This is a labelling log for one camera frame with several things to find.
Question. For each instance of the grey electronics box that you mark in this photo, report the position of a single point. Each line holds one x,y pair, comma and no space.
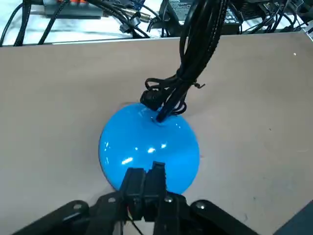
73,12

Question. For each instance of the black labelled power adapter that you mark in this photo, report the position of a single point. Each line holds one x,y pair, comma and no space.
181,9

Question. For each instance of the blue gooseneck desk lamp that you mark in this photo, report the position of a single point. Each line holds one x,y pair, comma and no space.
137,137

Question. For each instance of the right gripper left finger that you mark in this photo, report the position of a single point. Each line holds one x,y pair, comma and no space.
134,186

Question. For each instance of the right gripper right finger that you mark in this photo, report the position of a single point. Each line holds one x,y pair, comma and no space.
156,186

